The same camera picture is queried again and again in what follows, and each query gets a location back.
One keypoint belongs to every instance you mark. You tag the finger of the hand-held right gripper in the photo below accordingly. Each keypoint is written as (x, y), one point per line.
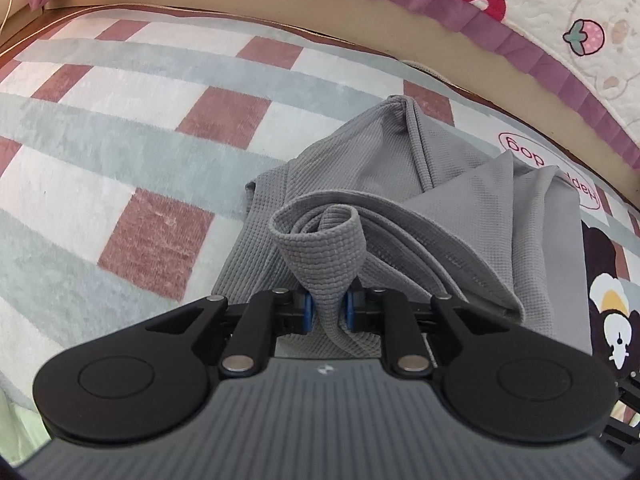
(631, 385)

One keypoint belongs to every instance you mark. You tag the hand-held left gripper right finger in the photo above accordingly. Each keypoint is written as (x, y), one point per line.
(349, 316)

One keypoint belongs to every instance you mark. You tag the grey waffle knit shirt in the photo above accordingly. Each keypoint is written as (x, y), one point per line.
(450, 200)

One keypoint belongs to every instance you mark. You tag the checked bed blanket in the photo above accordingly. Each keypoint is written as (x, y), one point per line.
(150, 160)

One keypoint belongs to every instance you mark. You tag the beige headboard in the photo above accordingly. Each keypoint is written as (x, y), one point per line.
(300, 5)

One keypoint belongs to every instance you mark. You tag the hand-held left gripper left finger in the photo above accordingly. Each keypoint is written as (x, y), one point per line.
(307, 316)

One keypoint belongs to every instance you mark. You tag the light green blanket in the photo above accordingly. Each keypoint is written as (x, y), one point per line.
(20, 425)

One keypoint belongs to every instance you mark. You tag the white quilt with red print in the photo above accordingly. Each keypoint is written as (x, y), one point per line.
(550, 0)

